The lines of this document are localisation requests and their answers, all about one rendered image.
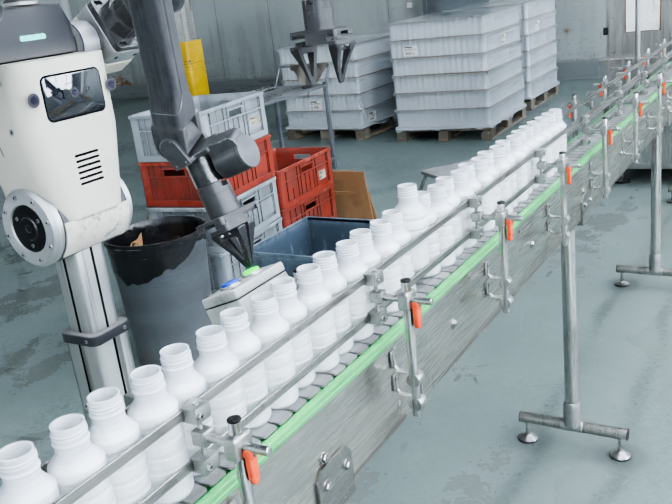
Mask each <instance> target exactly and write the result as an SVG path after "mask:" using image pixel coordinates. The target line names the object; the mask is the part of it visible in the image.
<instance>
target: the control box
mask: <svg viewBox="0 0 672 504"><path fill-rule="evenodd" d="M279 277H288V275H287V273H286V271H285V268H284V266H283V264H282V262H276V263H274V264H271V265H269V266H266V267H263V268H262V267H260V269H258V270H256V271H254V272H252V273H250V274H248V275H245V276H244V275H242V277H241V278H239V279H238V280H239V281H238V282H236V283H234V284H232V285H230V286H228V287H225V288H220V290H218V291H217V292H215V293H213V294H212V295H210V296H207V297H205V299H203V300H202V303H203V305H204V307H205V309H206V310H207V314H208V316H209V318H210V320H211V322H212V324H213V325H220V323H221V322H220V319H221V318H220V312H221V311H223V310H225V309H228V308H232V307H243V308H245V309H246V313H247V314H248V321H249V322H250V323H251V322H252V320H253V315H252V313H251V310H252V308H251V304H250V302H251V299H250V297H251V296H252V295H254V294H256V293H260V292H270V291H271V290H270V288H271V285H270V281H271V280H273V279H275V278H279Z"/></svg>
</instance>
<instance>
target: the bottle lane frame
mask: <svg viewBox="0 0 672 504"><path fill-rule="evenodd" d="M647 100H650V104H643V108H642V117H639V107H638V140H639V141H640V145H639V147H638V153H641V152H642V151H643V150H644V149H645V147H646V146H647V145H648V144H649V143H650V142H651V141H652V140H653V138H654V137H655V136H656V135H657V133H656V130H650V129H648V128H647V120H648V119H649V127H650V128H657V121H656V118H651V119H650V118H649V117H647V109H648V108H649V116H650V117H657V91H655V92H654V93H653V94H652V95H651V96H650V97H648V99H647ZM616 127H621V131H613V134H612V145H609V143H608V172H609V173H610V174H611V176H610V178H609V187H611V186H612V185H613V184H614V183H615V182H616V180H617V179H618V178H619V177H620V176H621V175H622V174H623V172H624V171H625V170H626V169H627V168H628V167H629V166H630V164H631V163H632V162H633V159H632V156H625V155H624V154H623V152H622V145H623V144H624V146H625V153H626V154H633V147H632V143H625V142H623V141H622V132H624V133H625V140H626V141H633V112H632V113H631V114H630V115H629V116H627V117H626V118H625V119H624V120H623V121H622V122H621V123H619V125H617V126H616ZM590 162H592V164H593V172H594V173H602V139H601V141H599V142H598V143H597V144H595V146H594V147H592V149H590V150H589V151H588V152H587V153H586V154H585V155H583V157H582V158H580V159H579V160H578V161H576V163H581V168H573V169H572V171H571V172H572V183H571V185H568V184H567V172H566V189H567V215H569V216H570V222H569V223H568V231H569V232H570V233H571V231H572V230H573V229H574V228H575V227H576V226H577V225H578V223H579V222H580V221H581V199H582V195H583V194H584V193H586V191H587V190H588V189H589V190H590V192H591V197H592V202H591V209H592V208H593V206H594V205H595V204H596V203H597V202H598V201H599V200H600V199H601V197H602V196H603V194H602V193H601V189H593V188H592V187H590V177H591V176H592V178H593V186H594V187H603V180H602V179H601V175H593V174H592V173H590ZM548 202H549V205H550V214H551V215H554V216H561V210H560V177H558V179H557V180H556V181H554V182H553V183H552V184H551V185H550V186H549V187H548V188H546V190H545V191H543V192H542V193H541V194H540V195H539V196H537V198H536V199H534V200H533V201H532V202H531V203H530V204H528V206H527V207H525V208H524V209H523V210H522V211H521V212H520V213H518V215H519V216H524V220H523V222H521V221H514V223H513V240H512V241H508V239H507V252H508V272H509V276H511V277H512V278H513V284H512V285H511V296H513V297H514V296H515V295H516V294H517V293H518V291H519V290H520V289H521V288H522V287H523V286H524V285H525V284H526V282H527V281H528V280H529V279H530V278H531V277H532V276H533V274H534V273H535V272H536V271H537V270H538V269H539V268H540V267H541V265H542V264H543V263H544V262H545V261H546V260H547V259H548V257H549V256H550V255H551V254H552V253H553V252H554V251H555V250H556V248H557V247H558V246H559V245H560V244H561V240H560V239H559V235H555V234H551V233H550V232H549V231H547V220H548V219H550V221H551V224H550V228H551V231H552V232H561V225H560V224H559V219H558V218H550V217H549V216H548V215H546V204H547V203H548ZM486 260H488V262H489V264H490V266H489V273H490V275H491V276H498V277H501V267H500V249H499V232H496V234H495V235H494V236H493V237H491V238H490V240H488V241H487V242H486V243H484V245H483V246H482V247H481V248H479V249H478V250H477V251H476V252H475V253H474V254H471V257H469V258H468V259H467V260H464V263H463V264H462V265H460V266H459V267H457V269H456V270H455V271H454V272H453V273H450V275H449V276H448V277H447V278H446V279H445V280H442V282H441V283H440V284H439V285H438V286H437V287H434V290H432V291H431V292H430V293H429V294H426V297H427V298H433V299H434V303H433V305H432V306H430V305H422V307H421V318H422V326H421V328H420V329H419V328H415V337H416V348H417V359H418V369H420V370H422V371H423V372H424V374H425V379H424V381H423V382H422V385H423V394H424V395H425V396H427V395H428V394H429V392H430V391H431V390H432V389H433V388H434V387H435V386H436V384H437V383H438V382H439V381H440V380H441V379H442V378H443V377H444V375H445V374H446V373H447V372H448V371H449V370H450V369H451V367H452V366H453V365H454V364H455V363H456V362H457V361H458V360H459V358H460V357H461V356H462V355H463V354H464V353H465V352H466V350H467V349H468V348H469V347H470V346H471V345H472V344H473V343H474V341H475V340H476V339H477V338H478V337H479V336H480V335H481V333H482V332H483V331H484V330H485V329H486V328H487V327H488V326H489V324H490V323H491V322H492V321H493V320H494V319H495V318H496V316H497V315H498V314H499V313H500V312H501V311H502V310H503V308H502V307H501V305H500V300H501V299H494V298H491V297H490V296H489V295H486V287H485V282H486V281H487V280H488V279H489V280H490V283H491V285H490V292H491V294H492V295H497V296H502V288H500V286H499V280H493V279H490V278H489V277H488V276H485V270H484V262H485V261H486ZM378 336H379V339H377V340H376V341H375V342H374V343H373V344H372V345H368V348H367V349H366V350H365V351H364V352H363V353H362V354H360V355H357V358H356V359H355V360H354V361H353V362H352V363H351V364H349V365H345V369H344V370H343V371H342V372H340V373H339V374H338V375H337V376H333V380H331V381H330V382H329V383H328V384H327V385H326V386H325V387H319V388H320V391H319V392H318V393H317V394H316V395H315V396H314V397H312V398H311V399H305V400H306V402H307V403H306V404H305V405H303V406H302V407H301V408H300V409H299V410H298V411H297V412H292V416H291V417H290V418H289V419H288V420H287V421H286V422H284V423H283V424H282V425H275V426H277V430H275V431H274V432H273V433H272V434H271V435H270V436H269V437H268V438H266V439H259V440H260V441H261V444H263V445H267V446H271V447H272V454H271V455H270V456H269V457H266V456H262V455H258V456H257V457H258V465H259V473H260V481H259V483H258V484H252V486H253V492H254V497H255V503H256V504H318V500H317V493H316V486H315V484H316V480H317V476H318V472H319V469H320V468H321V467H322V466H323V465H324V464H325V463H327V462H328V461H329V459H330V458H331V457H332V456H333V455H334V453H335V452H336V451H337V450H338V449H339V448H340V447H341V446H342V445H345V446H346V447H348V448H349V449H350V450H351V452H352V460H353V468H354V476H356V475H357V474H358V473H359V472H360V471H361V469H362V468H363V467H364V466H365V465H366V464H367V463H368V462H369V460H370V459H371V458H372V457H373V456H374V455H375V454H376V452H377V451H378V450H379V449H380V448H381V447H382V446H383V445H384V443H385V442H386V441H387V440H388V439H389V438H390V437H391V435H392V434H393V433H394V432H395V431H396V430H397V429H398V428H399V426H400V425H401V424H402V423H403V422H404V421H405V420H406V418H407V417H408V416H409V415H410V414H411V413H412V412H413V410H412V409H411V408H410V407H409V404H408V402H409V400H410V397H404V396H399V395H398V393H397V392H396V391H393V386H392V377H391V376H392V375H393V374H394V373H395V372H396V370H395V369H394V368H391V367H390V357H389V352H390V351H391V350H392V349H393V348H395V350H396V354H397V356H396V360H397V366H398V367H399V369H404V370H409V368H408V357H407V347H406V336H405V326H404V316H403V317H402V318H399V321H398V322H397V323H395V324H394V325H393V326H389V330H388V331H386V332H385V333H384V334H383V335H378ZM222 470H224V471H225V472H226V475H225V476H224V477H223V478H222V479H220V480H219V481H218V482H217V483H216V484H215V485H214V486H212V487H209V486H203V487H205V488H206V489H207V492H206V493H205V494H204V495H203V496H201V497H200V498H199V499H198V500H197V501H196V502H195V503H194V504H229V503H230V502H231V501H232V500H235V502H236V504H242V502H241V497H240V491H239V485H238V480H237V474H236V469H235V467H234V468H233V469H232V470H226V469H222Z"/></svg>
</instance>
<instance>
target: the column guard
mask: <svg viewBox="0 0 672 504"><path fill-rule="evenodd" d="M180 48H181V53H182V58H183V63H184V69H185V74H186V78H187V83H188V86H189V90H190V93H191V95H192V96H197V95H209V94H210V92H209V86H208V80H207V74H206V68H205V61H204V55H203V49H202V43H201V39H197V40H193V41H187V42H180Z"/></svg>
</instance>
